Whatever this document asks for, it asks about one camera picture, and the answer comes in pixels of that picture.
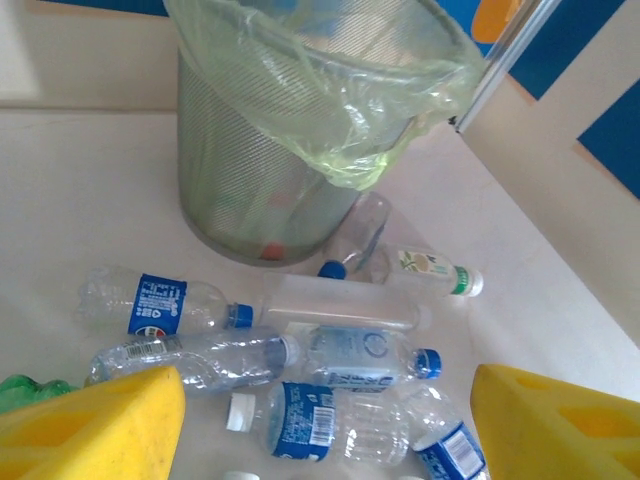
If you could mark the clear bottle barcode label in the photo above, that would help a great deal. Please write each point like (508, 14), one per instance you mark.
(225, 355)

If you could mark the green soda bottle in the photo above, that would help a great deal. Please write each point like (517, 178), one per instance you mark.
(25, 390)

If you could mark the pale green bin liner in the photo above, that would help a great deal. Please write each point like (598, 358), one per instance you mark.
(350, 115)

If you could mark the long clear cylindrical bottle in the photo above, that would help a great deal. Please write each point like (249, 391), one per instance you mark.
(340, 302)

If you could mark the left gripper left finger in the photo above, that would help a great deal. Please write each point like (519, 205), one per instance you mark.
(90, 430)

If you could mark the grey mesh waste bin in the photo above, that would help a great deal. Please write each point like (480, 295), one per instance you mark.
(225, 190)

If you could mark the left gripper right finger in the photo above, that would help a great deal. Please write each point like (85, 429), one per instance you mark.
(560, 435)

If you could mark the plain clear bottle blue cap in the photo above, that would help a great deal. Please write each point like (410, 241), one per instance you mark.
(367, 220)

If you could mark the clear bottle pale blue label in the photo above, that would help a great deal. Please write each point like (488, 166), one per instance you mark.
(355, 357)

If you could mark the clear bottle blue logo label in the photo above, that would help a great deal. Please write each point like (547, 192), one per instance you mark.
(157, 305)

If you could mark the clear bottle blue label white cap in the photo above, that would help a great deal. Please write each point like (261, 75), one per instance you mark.
(302, 420)

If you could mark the aluminium frame post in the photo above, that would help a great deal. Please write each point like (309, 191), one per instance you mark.
(505, 65)

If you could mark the small white bottle leaf label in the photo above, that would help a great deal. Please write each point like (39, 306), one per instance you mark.
(425, 265)

